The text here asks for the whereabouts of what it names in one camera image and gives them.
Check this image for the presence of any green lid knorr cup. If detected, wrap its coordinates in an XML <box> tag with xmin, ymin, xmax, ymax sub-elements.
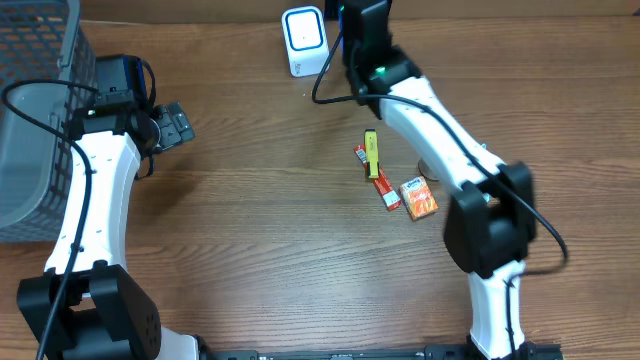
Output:
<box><xmin>418</xmin><ymin>159</ymin><xmax>438</xmax><ymax>181</ymax></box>

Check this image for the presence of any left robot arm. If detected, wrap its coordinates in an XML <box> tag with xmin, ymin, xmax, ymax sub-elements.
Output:
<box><xmin>17</xmin><ymin>55</ymin><xmax>209</xmax><ymax>360</ymax></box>

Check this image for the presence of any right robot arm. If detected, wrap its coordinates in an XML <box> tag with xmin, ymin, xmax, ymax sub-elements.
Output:
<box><xmin>339</xmin><ymin>1</ymin><xmax>536</xmax><ymax>359</ymax></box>

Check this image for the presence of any red snack stick packet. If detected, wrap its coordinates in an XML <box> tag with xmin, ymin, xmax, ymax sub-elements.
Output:
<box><xmin>354</xmin><ymin>144</ymin><xmax>402</xmax><ymax>211</ymax></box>

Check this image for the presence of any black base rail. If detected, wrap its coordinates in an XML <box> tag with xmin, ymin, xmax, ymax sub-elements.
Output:
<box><xmin>200</xmin><ymin>346</ymin><xmax>467</xmax><ymax>360</ymax></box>

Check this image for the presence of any grey plastic mesh basket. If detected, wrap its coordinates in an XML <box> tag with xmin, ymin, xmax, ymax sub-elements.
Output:
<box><xmin>1</xmin><ymin>0</ymin><xmax>97</xmax><ymax>243</ymax></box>

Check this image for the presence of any small orange snack packet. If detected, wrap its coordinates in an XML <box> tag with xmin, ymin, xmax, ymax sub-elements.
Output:
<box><xmin>399</xmin><ymin>176</ymin><xmax>439</xmax><ymax>221</ymax></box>

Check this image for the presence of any yellow highlighter marker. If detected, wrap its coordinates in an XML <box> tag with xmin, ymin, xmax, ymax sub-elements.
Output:
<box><xmin>364</xmin><ymin>129</ymin><xmax>380</xmax><ymax>179</ymax></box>

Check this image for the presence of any white barcode scanner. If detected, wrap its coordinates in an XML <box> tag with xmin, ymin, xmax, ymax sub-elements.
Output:
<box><xmin>281</xmin><ymin>6</ymin><xmax>329</xmax><ymax>78</ymax></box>

